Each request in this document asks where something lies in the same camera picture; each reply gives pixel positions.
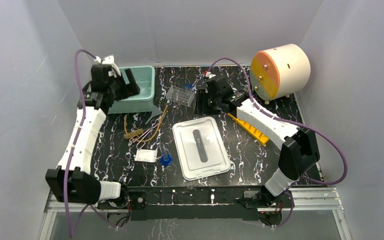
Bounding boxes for blue capped clear tube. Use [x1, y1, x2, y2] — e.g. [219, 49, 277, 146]
[159, 142, 173, 167]

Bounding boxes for aluminium frame rail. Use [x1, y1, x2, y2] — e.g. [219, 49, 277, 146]
[44, 187, 344, 213]

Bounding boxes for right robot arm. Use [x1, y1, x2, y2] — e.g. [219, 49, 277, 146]
[195, 72, 320, 207]

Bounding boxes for brown bristle tube brush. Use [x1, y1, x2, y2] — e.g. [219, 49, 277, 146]
[123, 128, 152, 141]

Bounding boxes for yellow test tube rack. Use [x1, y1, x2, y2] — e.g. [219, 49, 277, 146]
[227, 113, 270, 146]

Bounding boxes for clear test tube blue cap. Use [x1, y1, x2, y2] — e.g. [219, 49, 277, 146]
[184, 83, 194, 94]

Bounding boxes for metal crucible tongs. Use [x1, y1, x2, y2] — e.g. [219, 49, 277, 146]
[130, 126, 160, 149]

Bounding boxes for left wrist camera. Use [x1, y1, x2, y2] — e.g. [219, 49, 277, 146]
[94, 55, 122, 78]

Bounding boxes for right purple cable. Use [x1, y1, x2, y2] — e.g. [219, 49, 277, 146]
[205, 58, 349, 186]

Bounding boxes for cylindrical drawer cabinet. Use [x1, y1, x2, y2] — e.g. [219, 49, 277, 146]
[250, 43, 311, 105]

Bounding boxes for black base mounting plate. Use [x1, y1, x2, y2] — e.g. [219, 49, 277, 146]
[97, 186, 294, 226]

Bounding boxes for teal plastic bin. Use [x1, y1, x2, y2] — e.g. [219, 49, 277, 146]
[108, 65, 155, 114]

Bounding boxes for small white plastic bag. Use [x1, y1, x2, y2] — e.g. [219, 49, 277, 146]
[134, 149, 158, 163]

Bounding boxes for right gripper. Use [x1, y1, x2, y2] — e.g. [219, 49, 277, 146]
[193, 89, 221, 116]

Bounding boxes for clear plastic funnel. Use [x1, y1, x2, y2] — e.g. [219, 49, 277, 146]
[145, 105, 163, 125]

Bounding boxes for white plastic box lid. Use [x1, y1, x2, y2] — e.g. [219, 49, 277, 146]
[172, 116, 231, 181]

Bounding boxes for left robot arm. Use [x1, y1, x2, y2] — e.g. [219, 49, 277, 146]
[45, 64, 140, 208]

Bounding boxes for clear plastic well plate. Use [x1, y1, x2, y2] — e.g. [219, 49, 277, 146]
[165, 86, 195, 107]

